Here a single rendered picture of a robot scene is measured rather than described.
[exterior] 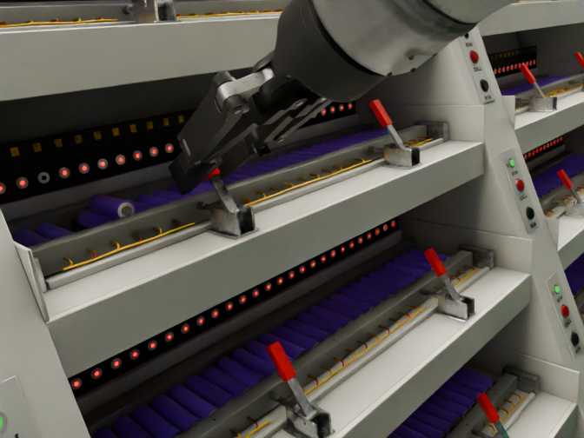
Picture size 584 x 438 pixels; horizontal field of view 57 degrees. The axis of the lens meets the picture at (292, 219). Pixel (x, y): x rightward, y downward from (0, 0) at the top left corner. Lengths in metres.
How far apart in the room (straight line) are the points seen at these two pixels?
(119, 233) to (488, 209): 0.53
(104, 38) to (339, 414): 0.39
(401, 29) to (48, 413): 0.31
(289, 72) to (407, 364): 0.37
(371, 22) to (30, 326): 0.27
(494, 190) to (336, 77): 0.51
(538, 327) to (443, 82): 0.37
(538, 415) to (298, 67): 0.64
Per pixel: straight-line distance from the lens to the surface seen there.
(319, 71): 0.33
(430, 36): 0.30
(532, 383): 0.88
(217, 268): 0.45
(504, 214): 0.81
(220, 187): 0.48
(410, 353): 0.63
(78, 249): 0.47
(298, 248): 0.51
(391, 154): 0.67
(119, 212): 0.50
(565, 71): 1.48
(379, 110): 0.67
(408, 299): 0.70
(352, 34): 0.30
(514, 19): 1.04
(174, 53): 0.49
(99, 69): 0.46
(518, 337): 0.88
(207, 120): 0.38
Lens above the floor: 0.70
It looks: 2 degrees down
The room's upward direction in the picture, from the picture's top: 20 degrees counter-clockwise
